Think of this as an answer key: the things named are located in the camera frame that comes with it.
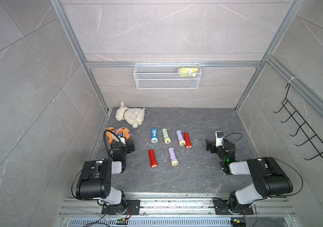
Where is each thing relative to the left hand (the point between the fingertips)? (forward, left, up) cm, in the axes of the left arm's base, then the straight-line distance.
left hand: (124, 139), depth 94 cm
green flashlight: (+1, -29, -4) cm, 29 cm away
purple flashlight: (-2, -39, -3) cm, 39 cm away
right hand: (-2, -61, 0) cm, 61 cm away
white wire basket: (+39, -18, +23) cm, 49 cm away
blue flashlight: (+1, -20, -4) cm, 20 cm away
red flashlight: (-3, -44, -4) cm, 44 cm away
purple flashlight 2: (-15, -33, -4) cm, 36 cm away
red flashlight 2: (-16, -20, -4) cm, 26 cm away
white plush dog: (+16, -5, +4) cm, 17 cm away
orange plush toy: (+6, +1, +1) cm, 6 cm away
